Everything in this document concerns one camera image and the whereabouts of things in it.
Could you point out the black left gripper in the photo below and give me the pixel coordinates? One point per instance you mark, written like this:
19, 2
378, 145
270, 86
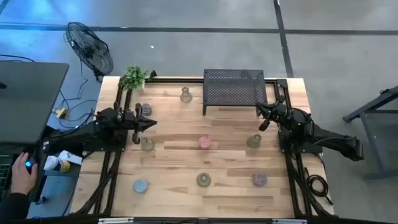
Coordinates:
129, 119

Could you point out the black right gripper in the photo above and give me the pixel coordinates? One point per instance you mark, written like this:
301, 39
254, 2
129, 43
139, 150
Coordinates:
277, 110

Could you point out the purple patterned ceramic bowl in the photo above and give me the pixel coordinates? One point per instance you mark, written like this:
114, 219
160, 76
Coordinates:
260, 180
147, 109

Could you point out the ribbed glass candlestick holder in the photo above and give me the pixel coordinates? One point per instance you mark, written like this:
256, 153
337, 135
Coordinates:
254, 141
203, 180
186, 96
147, 144

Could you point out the pink patterned ceramic bowl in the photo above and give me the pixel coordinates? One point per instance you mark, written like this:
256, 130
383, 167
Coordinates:
204, 142

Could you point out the blue patterned ceramic bowl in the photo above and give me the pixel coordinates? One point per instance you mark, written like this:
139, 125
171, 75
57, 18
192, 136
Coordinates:
140, 186

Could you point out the person's forearm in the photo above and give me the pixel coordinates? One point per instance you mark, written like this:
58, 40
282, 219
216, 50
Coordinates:
12, 207

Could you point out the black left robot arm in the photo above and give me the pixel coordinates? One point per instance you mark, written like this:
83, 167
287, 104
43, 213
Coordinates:
77, 133

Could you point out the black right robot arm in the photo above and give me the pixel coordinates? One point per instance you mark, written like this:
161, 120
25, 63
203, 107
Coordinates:
326, 137

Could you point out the black table in background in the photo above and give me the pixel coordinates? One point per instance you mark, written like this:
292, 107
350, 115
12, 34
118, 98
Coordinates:
233, 87

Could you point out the green plant in white pot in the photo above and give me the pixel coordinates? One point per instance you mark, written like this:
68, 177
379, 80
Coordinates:
133, 77

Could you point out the white box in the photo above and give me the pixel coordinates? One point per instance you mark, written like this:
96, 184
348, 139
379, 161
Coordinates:
72, 157

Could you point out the yellow power plug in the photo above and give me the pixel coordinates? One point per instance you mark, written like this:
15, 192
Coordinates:
60, 113

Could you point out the black floor fan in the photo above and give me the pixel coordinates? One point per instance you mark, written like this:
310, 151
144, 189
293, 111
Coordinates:
90, 49

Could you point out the white bottle with yellow lid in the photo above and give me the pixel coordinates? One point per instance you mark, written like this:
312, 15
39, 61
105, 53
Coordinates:
56, 164

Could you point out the dark grey laptop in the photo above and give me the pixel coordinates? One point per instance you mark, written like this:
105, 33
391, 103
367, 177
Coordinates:
31, 102

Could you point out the black computer mouse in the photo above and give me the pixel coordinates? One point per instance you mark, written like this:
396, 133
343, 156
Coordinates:
28, 164

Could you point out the person's hand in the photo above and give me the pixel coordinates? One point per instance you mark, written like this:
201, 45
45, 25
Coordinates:
21, 177

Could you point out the silver table bracket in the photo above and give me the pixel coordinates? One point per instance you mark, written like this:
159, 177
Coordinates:
289, 221
116, 221

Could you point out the black metal desk frame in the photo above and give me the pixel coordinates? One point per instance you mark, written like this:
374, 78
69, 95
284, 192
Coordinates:
373, 105

